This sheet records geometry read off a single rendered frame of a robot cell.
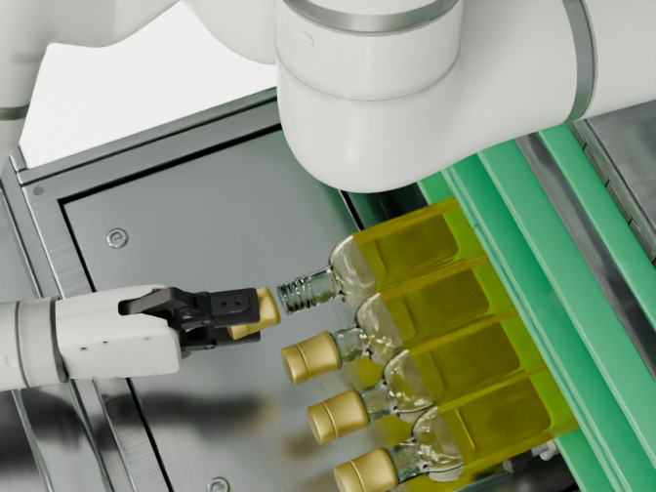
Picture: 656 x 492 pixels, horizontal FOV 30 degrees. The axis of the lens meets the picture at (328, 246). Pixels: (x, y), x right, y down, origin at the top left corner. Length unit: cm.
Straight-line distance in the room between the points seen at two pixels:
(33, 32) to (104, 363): 30
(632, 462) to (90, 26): 54
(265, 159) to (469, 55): 66
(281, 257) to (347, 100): 65
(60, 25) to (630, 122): 46
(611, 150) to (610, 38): 36
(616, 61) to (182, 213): 69
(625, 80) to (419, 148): 12
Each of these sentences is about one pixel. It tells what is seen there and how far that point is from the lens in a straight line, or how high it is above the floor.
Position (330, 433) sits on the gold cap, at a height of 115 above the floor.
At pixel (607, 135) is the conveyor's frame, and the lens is 102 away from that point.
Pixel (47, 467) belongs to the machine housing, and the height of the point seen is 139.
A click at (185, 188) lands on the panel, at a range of 129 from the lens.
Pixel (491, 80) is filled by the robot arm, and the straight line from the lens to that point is 65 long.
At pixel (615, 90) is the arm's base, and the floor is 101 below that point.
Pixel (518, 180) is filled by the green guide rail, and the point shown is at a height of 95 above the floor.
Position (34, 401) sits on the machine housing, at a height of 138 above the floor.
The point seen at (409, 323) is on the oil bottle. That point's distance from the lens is 106.
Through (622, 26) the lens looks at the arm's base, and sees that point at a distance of 67.
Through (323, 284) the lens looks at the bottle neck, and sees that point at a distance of 108.
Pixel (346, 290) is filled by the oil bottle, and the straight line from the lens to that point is 108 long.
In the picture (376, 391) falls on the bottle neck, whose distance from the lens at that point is 105.
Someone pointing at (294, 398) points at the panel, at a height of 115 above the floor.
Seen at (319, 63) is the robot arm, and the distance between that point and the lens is 60.
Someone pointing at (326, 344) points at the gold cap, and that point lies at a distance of 106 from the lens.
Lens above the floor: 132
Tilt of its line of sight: 12 degrees down
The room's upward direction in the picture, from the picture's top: 110 degrees counter-clockwise
